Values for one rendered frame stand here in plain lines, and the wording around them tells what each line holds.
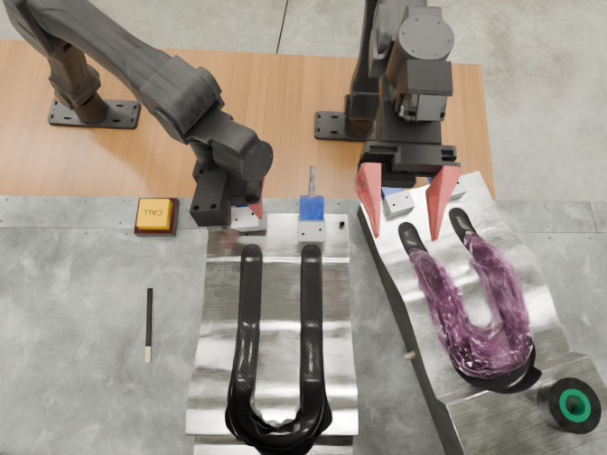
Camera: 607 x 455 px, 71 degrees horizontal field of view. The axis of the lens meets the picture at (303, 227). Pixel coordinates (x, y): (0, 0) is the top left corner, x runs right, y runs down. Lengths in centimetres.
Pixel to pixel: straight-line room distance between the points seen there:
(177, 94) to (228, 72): 54
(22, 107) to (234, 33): 131
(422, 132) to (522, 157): 164
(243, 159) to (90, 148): 58
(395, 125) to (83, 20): 40
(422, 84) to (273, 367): 48
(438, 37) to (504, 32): 202
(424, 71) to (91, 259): 74
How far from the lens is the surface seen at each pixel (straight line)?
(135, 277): 91
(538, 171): 211
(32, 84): 122
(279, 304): 76
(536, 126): 222
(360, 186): 50
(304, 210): 75
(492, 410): 79
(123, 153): 103
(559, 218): 105
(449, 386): 80
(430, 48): 47
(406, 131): 49
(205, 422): 71
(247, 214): 74
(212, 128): 57
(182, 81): 57
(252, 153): 55
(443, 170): 48
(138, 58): 59
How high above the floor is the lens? 163
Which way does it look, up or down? 71 degrees down
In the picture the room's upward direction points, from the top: 3 degrees clockwise
